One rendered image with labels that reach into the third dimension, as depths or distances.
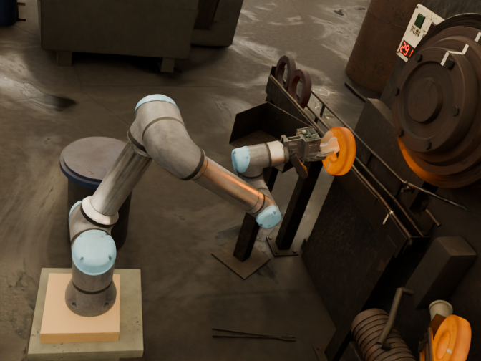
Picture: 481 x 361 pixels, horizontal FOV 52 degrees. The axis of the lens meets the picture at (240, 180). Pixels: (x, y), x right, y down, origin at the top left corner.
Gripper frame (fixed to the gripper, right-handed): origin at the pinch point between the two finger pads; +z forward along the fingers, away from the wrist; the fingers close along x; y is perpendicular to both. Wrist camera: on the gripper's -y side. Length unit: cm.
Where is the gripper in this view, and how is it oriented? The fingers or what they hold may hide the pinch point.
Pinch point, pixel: (340, 146)
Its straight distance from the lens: 161.6
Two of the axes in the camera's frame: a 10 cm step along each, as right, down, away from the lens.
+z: 9.6, -1.9, 1.8
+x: -2.6, -6.2, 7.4
